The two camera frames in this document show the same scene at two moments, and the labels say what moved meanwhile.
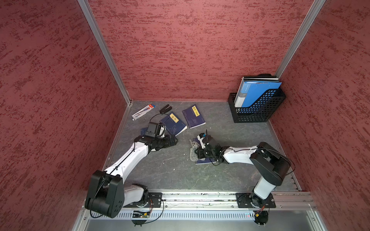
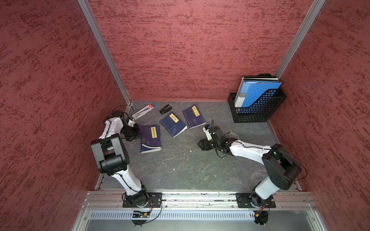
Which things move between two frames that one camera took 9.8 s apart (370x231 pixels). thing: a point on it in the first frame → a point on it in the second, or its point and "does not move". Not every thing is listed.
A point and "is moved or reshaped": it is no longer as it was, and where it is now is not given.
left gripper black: [167, 144] → [136, 134]
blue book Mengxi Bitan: [143, 130] is moved or reshaped
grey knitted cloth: [193, 156] → [232, 135]
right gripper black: [199, 152] → [204, 144]
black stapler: [167, 108] does not move
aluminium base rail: [288, 206] does not move
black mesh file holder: [261, 111] does not move
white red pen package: [139, 113] does not move
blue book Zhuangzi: [174, 124] does not move
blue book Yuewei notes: [205, 161] is moved or reshaped
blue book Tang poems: [193, 117] does not move
